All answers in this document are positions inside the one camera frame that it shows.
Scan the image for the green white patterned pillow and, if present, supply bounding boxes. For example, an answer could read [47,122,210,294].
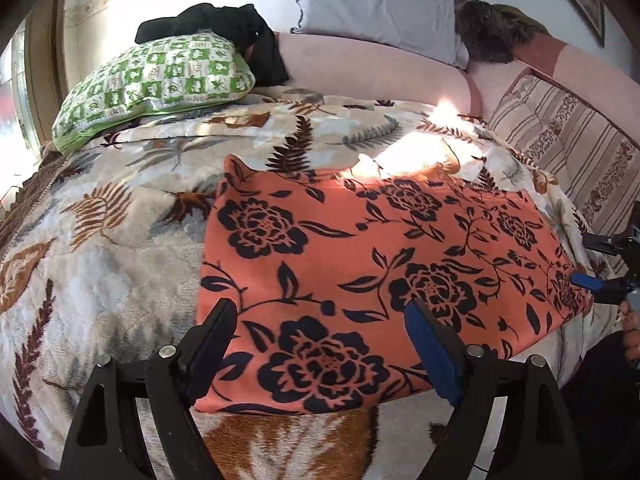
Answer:
[52,32,256,155]

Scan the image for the stained glass window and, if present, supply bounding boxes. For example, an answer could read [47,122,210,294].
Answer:
[0,22,41,210]

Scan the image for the black clothing pile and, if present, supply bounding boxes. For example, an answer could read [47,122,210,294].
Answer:
[134,3,290,87]

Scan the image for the striped floral quilt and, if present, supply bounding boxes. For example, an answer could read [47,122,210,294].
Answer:
[489,74,639,234]

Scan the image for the grey pillow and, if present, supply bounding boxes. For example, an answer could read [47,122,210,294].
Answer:
[294,0,470,70]

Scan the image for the pink bolster cushion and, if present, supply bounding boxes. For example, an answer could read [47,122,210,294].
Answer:
[278,32,483,117]

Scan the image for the dark furry garment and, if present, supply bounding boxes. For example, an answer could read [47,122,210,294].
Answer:
[456,0,549,64]

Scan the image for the person's right hand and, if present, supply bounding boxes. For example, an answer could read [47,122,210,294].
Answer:
[620,301,640,362]

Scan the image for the orange black floral garment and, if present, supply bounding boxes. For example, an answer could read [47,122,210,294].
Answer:
[196,156,592,415]

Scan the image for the pink folded quilt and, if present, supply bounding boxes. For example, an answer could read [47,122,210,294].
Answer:
[465,34,640,143]

